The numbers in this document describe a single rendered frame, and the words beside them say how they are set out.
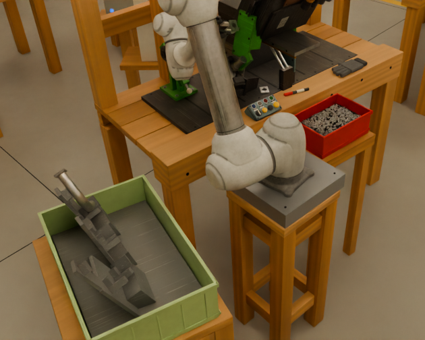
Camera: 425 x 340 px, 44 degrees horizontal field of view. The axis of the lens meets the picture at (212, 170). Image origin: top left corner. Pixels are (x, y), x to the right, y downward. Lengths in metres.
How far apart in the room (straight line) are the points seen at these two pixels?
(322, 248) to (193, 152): 0.67
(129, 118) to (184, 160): 0.45
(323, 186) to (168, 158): 0.65
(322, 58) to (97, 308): 1.80
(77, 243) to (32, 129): 2.40
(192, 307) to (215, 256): 1.35
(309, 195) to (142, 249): 0.64
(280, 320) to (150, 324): 0.87
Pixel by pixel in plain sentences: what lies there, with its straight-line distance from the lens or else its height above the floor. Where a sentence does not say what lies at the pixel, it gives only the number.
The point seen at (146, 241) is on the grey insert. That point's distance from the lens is 1.95.
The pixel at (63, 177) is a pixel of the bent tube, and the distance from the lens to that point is 1.78.
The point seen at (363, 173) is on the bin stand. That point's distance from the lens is 2.65.
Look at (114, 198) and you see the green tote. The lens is 2.06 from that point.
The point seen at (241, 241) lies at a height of 0.60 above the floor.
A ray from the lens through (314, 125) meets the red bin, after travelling 2.43.
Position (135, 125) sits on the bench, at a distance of 2.49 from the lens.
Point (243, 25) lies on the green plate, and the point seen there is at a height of 1.21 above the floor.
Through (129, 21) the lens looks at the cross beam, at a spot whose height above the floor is 1.23.
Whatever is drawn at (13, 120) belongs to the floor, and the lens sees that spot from 4.51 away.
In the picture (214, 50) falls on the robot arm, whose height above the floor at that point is 1.47.
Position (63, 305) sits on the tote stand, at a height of 0.79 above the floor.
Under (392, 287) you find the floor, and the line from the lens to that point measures 2.94.
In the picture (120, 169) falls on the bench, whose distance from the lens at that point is 2.88.
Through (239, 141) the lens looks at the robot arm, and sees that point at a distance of 1.77.
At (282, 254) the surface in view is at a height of 0.71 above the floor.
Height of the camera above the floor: 2.24
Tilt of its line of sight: 39 degrees down
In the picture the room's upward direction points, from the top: 4 degrees counter-clockwise
